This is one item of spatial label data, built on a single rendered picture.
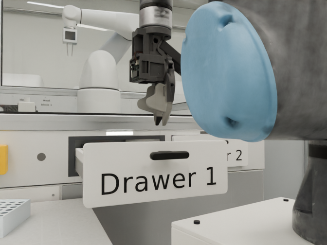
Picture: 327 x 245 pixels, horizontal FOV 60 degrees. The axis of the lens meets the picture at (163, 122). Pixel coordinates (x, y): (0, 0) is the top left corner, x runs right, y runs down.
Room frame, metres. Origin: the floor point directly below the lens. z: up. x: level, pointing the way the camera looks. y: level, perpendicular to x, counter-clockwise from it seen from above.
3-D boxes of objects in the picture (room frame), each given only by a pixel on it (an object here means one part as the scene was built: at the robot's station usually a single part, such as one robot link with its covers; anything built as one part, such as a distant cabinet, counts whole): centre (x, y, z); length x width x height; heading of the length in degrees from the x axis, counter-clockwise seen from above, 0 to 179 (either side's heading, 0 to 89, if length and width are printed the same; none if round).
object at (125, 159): (0.54, 0.00, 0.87); 0.29 x 0.02 x 0.11; 113
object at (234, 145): (0.96, -0.16, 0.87); 0.29 x 0.02 x 0.11; 113
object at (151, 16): (0.64, 0.02, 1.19); 0.08 x 0.08 x 0.05
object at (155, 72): (0.64, 0.02, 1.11); 0.09 x 0.08 x 0.12; 115
